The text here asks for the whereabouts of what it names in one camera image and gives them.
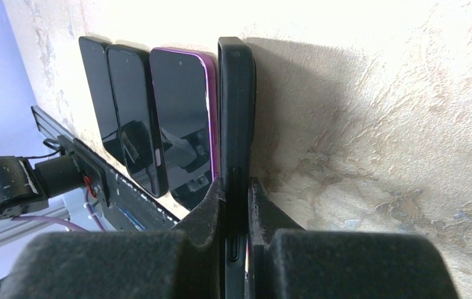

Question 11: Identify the black base frame rail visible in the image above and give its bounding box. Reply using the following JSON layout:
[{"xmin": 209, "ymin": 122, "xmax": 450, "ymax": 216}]
[{"xmin": 31, "ymin": 105, "xmax": 181, "ymax": 230}]

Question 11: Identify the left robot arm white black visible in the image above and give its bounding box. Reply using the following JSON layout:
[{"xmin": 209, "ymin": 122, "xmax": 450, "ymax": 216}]
[{"xmin": 0, "ymin": 155, "xmax": 85, "ymax": 220}]

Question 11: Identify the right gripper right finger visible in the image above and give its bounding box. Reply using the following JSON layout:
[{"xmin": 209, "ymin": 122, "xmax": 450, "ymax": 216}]
[{"xmin": 248, "ymin": 178, "xmax": 458, "ymax": 298}]

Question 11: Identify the purple cable loop front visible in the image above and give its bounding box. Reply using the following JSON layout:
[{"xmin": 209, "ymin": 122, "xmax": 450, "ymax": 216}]
[{"xmin": 10, "ymin": 187, "xmax": 108, "ymax": 233}]

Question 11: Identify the black phone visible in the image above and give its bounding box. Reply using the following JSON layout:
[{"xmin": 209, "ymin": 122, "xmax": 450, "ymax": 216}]
[
  {"xmin": 106, "ymin": 44, "xmax": 168, "ymax": 198},
  {"xmin": 218, "ymin": 37, "xmax": 256, "ymax": 298},
  {"xmin": 79, "ymin": 36, "xmax": 125, "ymax": 164}
]

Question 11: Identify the purple-cased phone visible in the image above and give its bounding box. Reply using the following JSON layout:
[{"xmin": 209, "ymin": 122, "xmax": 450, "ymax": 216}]
[{"xmin": 150, "ymin": 47, "xmax": 221, "ymax": 211}]

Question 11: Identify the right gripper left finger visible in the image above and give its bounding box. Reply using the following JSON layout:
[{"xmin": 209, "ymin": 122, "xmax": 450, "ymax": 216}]
[{"xmin": 0, "ymin": 179, "xmax": 224, "ymax": 298}]

